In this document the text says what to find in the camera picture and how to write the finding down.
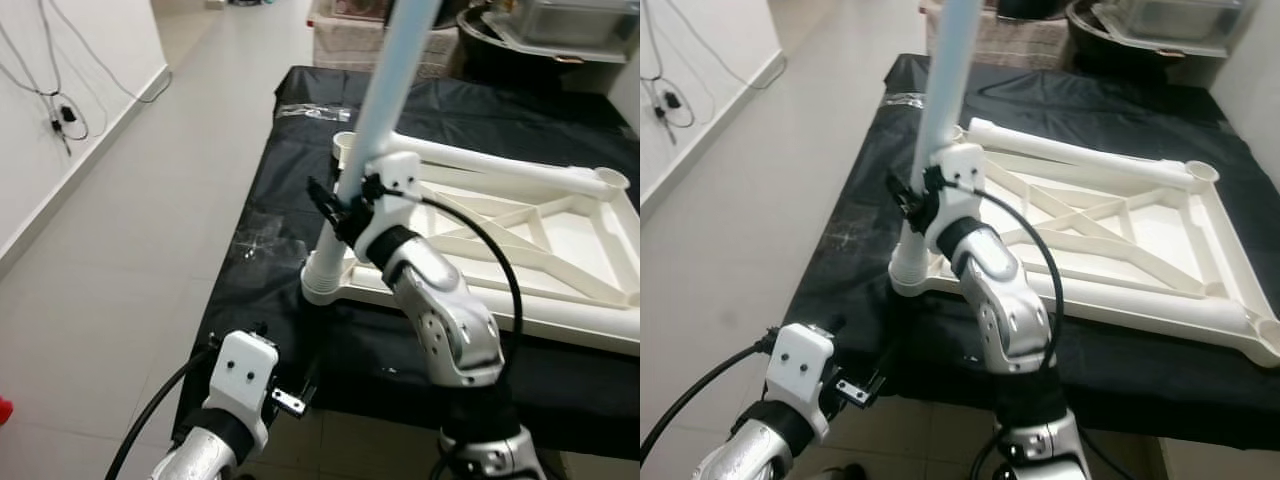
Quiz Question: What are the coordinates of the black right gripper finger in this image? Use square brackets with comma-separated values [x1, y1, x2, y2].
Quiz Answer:
[885, 170, 921, 213]
[305, 177, 349, 226]

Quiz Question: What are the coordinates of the white plastic table top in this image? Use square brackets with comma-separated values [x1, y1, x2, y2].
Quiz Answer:
[888, 118, 1280, 369]
[300, 130, 640, 356]

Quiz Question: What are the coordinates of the black plastic table cover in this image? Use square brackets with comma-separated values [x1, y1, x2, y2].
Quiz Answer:
[172, 65, 640, 461]
[775, 52, 1280, 451]

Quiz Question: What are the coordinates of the black round basin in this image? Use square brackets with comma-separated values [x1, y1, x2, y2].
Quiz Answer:
[458, 10, 640, 91]
[1065, 0, 1256, 76]

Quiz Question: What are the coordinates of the clear plastic storage container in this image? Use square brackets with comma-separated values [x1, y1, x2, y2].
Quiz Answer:
[485, 0, 640, 66]
[1095, 0, 1256, 56]

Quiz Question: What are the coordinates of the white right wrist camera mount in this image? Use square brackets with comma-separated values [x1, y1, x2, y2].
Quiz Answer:
[355, 150, 421, 256]
[925, 143, 986, 251]

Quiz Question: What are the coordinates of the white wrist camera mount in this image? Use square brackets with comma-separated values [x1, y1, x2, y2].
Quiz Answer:
[210, 332, 279, 426]
[355, 150, 421, 256]
[765, 323, 836, 441]
[925, 143, 986, 251]

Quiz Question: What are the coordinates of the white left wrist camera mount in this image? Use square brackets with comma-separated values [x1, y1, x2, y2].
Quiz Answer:
[210, 332, 279, 426]
[765, 323, 836, 441]

